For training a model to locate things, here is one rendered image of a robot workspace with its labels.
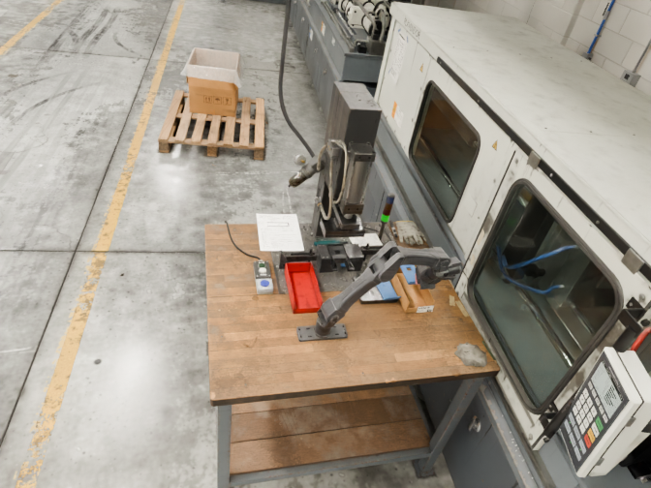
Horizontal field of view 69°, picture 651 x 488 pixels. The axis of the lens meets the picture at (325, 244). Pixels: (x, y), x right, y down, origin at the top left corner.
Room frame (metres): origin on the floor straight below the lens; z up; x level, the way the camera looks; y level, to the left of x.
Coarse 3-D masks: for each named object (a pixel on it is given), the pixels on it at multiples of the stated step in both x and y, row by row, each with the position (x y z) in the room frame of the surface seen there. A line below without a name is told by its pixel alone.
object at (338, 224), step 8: (336, 208) 1.73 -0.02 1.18; (336, 216) 1.70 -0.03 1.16; (344, 216) 1.67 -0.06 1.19; (352, 216) 1.68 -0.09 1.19; (320, 224) 1.69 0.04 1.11; (328, 224) 1.66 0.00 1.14; (336, 224) 1.65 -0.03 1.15; (344, 224) 1.62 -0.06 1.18; (352, 224) 1.63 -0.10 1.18; (360, 224) 1.70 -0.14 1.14; (328, 232) 1.61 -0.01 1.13; (336, 232) 1.62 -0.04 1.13; (344, 232) 1.63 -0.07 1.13; (352, 232) 1.64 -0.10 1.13; (360, 232) 1.65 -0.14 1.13
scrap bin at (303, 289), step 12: (288, 264) 1.56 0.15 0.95; (300, 264) 1.58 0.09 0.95; (312, 264) 1.58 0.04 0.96; (288, 276) 1.48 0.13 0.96; (300, 276) 1.55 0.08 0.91; (312, 276) 1.54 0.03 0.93; (288, 288) 1.46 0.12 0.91; (300, 288) 1.48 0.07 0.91; (312, 288) 1.49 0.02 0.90; (300, 300) 1.40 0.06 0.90; (312, 300) 1.42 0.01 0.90; (300, 312) 1.34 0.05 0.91; (312, 312) 1.35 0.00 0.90
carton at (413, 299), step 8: (400, 272) 1.70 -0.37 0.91; (392, 280) 1.62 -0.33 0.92; (400, 280) 1.65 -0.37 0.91; (400, 288) 1.54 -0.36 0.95; (408, 288) 1.61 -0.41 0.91; (416, 288) 1.62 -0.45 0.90; (408, 296) 1.55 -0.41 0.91; (416, 296) 1.56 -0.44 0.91; (424, 296) 1.55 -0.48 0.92; (432, 296) 1.51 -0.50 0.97; (408, 304) 1.45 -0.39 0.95; (416, 304) 1.51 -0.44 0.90; (424, 304) 1.52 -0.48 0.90; (432, 304) 1.49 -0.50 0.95; (408, 312) 1.45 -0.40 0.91; (416, 312) 1.47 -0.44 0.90
